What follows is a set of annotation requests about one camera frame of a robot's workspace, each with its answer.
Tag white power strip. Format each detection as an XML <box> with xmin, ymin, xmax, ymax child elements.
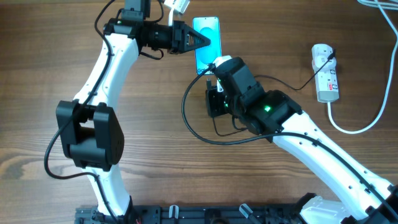
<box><xmin>312</xmin><ymin>44</ymin><xmax>339</xmax><ymax>103</ymax></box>

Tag black USB charging cable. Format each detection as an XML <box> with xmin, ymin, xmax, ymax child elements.
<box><xmin>206</xmin><ymin>49</ymin><xmax>336</xmax><ymax>137</ymax></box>

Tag white round charger adapter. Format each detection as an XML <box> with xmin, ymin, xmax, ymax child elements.
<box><xmin>312</xmin><ymin>53</ymin><xmax>336</xmax><ymax>72</ymax></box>

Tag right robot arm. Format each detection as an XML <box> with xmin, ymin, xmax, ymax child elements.
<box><xmin>209</xmin><ymin>56</ymin><xmax>397</xmax><ymax>223</ymax></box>

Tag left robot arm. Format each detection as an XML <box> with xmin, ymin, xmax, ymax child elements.
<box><xmin>54</xmin><ymin>1</ymin><xmax>210</xmax><ymax>223</ymax></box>

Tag white cables top corner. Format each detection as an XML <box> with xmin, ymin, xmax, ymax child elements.
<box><xmin>356</xmin><ymin>0</ymin><xmax>398</xmax><ymax>11</ymax></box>

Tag turquoise Galaxy S25 smartphone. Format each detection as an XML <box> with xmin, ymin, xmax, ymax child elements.
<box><xmin>192</xmin><ymin>16</ymin><xmax>223</xmax><ymax>76</ymax></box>

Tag white power strip cord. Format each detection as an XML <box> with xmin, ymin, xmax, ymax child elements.
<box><xmin>326</xmin><ymin>0</ymin><xmax>398</xmax><ymax>135</ymax></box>

